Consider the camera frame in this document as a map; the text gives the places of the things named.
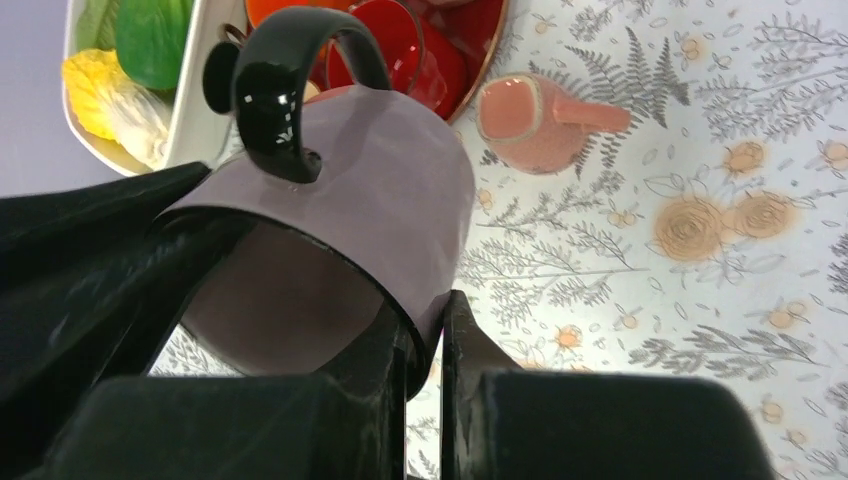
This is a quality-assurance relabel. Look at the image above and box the white rectangular vegetable tray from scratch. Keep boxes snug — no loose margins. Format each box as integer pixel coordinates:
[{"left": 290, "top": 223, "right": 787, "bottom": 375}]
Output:
[{"left": 62, "top": 1, "right": 249, "bottom": 176}]

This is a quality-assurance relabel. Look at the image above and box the orange mug black handle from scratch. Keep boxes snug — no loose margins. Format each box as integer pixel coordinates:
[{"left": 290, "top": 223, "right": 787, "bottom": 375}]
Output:
[{"left": 243, "top": 0, "right": 359, "bottom": 31}]

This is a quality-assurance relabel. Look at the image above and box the salmon pink patterned mug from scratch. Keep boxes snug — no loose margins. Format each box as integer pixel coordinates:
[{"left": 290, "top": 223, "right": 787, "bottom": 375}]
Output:
[{"left": 476, "top": 72, "right": 631, "bottom": 175}]

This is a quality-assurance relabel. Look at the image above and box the red glossy mug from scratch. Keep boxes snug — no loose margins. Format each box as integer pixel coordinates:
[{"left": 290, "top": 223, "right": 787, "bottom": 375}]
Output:
[{"left": 348, "top": 0, "right": 467, "bottom": 120}]

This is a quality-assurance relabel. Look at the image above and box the yellow napa cabbage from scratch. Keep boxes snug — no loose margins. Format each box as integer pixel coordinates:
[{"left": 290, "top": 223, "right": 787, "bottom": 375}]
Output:
[{"left": 61, "top": 49, "right": 172, "bottom": 170}]

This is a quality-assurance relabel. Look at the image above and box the round red lacquer tray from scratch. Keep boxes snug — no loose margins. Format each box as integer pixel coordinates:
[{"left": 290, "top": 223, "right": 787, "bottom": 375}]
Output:
[{"left": 410, "top": 0, "right": 510, "bottom": 123}]

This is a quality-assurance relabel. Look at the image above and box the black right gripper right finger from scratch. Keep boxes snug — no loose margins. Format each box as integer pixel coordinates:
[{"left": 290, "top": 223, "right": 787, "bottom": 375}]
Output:
[{"left": 441, "top": 290, "right": 773, "bottom": 479}]

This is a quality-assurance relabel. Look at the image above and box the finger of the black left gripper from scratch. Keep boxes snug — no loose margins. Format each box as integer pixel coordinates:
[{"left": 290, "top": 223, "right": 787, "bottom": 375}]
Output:
[{"left": 1, "top": 162, "right": 254, "bottom": 479}]

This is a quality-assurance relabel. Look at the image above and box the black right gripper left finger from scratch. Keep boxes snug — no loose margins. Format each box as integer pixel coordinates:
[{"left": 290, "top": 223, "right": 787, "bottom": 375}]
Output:
[{"left": 19, "top": 300, "right": 416, "bottom": 479}]

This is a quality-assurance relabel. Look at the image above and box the lilac mug black handle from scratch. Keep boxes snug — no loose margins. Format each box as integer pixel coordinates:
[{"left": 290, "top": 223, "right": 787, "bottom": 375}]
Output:
[{"left": 157, "top": 7, "right": 475, "bottom": 396}]

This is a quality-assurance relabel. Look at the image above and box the green bok choy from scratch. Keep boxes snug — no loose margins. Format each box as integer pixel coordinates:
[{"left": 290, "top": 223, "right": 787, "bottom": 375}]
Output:
[{"left": 115, "top": 0, "right": 193, "bottom": 91}]

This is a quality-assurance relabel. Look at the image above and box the white green leek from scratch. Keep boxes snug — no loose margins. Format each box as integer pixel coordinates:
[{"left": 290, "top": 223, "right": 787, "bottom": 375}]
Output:
[{"left": 74, "top": 0, "right": 121, "bottom": 51}]

